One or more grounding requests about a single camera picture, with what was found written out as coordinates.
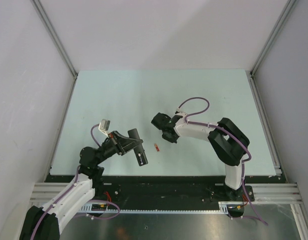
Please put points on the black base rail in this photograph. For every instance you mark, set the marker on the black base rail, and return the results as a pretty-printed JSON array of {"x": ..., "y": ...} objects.
[{"x": 169, "y": 193}]

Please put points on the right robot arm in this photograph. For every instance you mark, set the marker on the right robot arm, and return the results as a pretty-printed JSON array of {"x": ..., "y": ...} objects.
[{"x": 227, "y": 140}]

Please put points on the black silver battery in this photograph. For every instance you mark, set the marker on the black silver battery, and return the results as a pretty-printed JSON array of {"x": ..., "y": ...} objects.
[{"x": 140, "y": 159}]

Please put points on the left aluminium frame post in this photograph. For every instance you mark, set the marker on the left aluminium frame post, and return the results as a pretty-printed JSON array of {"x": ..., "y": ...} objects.
[{"x": 41, "y": 12}]

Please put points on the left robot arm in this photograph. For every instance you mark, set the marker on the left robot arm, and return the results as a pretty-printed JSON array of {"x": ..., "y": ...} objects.
[{"x": 48, "y": 221}]

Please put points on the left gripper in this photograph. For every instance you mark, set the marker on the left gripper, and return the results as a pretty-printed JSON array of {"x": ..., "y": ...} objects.
[{"x": 121, "y": 144}]

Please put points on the right aluminium frame post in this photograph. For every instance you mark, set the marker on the right aluminium frame post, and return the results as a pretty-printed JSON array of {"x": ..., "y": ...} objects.
[{"x": 276, "y": 30}]

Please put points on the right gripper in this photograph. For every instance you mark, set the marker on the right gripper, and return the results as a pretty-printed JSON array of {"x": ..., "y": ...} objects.
[{"x": 173, "y": 140}]

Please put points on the aluminium frame post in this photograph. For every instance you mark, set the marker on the aluminium frame post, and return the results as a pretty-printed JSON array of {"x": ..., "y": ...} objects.
[
  {"x": 41, "y": 12},
  {"x": 276, "y": 30}
]

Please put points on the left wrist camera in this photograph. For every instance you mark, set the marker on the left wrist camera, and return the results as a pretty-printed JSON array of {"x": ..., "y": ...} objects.
[{"x": 104, "y": 126}]

